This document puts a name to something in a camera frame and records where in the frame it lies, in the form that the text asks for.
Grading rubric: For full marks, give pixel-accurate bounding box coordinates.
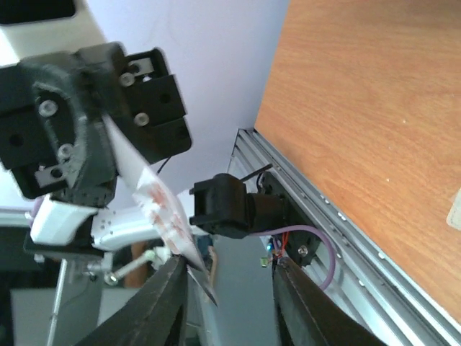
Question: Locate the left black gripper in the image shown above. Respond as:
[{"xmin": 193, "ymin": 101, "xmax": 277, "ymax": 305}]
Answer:
[{"xmin": 1, "ymin": 43, "xmax": 192, "ymax": 205}]

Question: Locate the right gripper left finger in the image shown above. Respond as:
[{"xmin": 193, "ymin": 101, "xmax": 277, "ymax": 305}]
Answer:
[{"xmin": 78, "ymin": 256, "xmax": 188, "ymax": 346}]

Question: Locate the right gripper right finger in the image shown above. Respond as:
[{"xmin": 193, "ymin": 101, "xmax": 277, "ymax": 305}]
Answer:
[{"xmin": 272, "ymin": 257, "xmax": 384, "ymax": 346}]

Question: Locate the translucent grey card holder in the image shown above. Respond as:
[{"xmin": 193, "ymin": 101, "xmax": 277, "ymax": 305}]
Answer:
[{"xmin": 446, "ymin": 189, "xmax": 461, "ymax": 231}]

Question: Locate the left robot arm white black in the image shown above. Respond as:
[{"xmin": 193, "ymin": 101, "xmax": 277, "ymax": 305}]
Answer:
[{"xmin": 1, "ymin": 1, "xmax": 287, "ymax": 265}]

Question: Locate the left small circuit board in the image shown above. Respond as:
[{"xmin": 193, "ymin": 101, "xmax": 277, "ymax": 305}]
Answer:
[{"xmin": 260, "ymin": 239, "xmax": 285, "ymax": 268}]

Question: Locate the aluminium front rail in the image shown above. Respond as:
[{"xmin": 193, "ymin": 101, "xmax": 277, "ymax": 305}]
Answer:
[{"xmin": 228, "ymin": 129, "xmax": 460, "ymax": 345}]

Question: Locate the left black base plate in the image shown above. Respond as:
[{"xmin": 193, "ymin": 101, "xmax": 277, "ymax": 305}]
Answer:
[{"xmin": 256, "ymin": 171, "xmax": 321, "ymax": 267}]

